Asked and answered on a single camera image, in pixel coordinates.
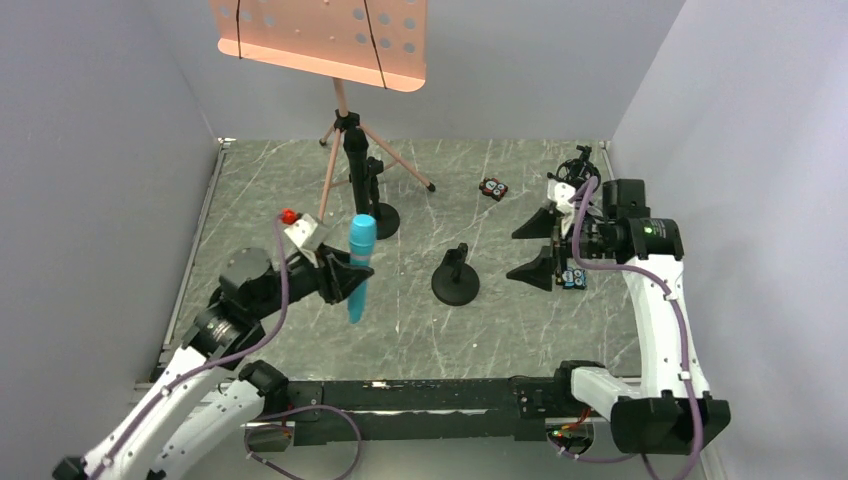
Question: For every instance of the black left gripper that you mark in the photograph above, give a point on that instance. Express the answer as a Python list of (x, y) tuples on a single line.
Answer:
[(328, 273)]

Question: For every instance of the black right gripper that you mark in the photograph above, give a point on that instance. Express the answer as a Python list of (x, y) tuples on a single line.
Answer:
[(559, 242)]

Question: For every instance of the blue microphone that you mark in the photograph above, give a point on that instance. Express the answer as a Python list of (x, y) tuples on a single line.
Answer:
[(361, 242)]

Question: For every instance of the small black mic stand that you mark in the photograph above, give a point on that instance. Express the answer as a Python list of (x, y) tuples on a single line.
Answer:
[(454, 282)]

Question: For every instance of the black round-base mic stand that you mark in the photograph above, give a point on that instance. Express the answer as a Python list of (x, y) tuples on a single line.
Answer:
[(387, 217)]

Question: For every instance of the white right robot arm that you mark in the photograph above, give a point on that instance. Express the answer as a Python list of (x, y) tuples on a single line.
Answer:
[(672, 411)]

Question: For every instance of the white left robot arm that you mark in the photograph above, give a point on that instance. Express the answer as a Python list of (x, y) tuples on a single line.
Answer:
[(204, 392)]

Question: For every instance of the pink music stand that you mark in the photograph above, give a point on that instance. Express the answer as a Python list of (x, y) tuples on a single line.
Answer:
[(376, 43)]

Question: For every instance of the blue owl block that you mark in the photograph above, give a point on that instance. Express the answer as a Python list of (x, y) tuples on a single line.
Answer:
[(573, 279)]

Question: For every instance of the red owl block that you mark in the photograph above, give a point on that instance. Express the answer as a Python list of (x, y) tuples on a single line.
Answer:
[(493, 188)]

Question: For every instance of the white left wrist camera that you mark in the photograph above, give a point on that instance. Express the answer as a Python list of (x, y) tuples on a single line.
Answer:
[(305, 232)]

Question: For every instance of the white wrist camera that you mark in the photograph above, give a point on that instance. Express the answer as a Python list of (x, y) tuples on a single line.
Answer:
[(305, 232), (560, 197)]

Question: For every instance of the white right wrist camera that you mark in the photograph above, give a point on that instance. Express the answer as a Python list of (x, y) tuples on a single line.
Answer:
[(560, 197)]

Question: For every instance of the black shock mount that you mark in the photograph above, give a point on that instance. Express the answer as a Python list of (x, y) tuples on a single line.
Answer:
[(576, 171)]

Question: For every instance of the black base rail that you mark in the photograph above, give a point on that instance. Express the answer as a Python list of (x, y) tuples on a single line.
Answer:
[(519, 407)]

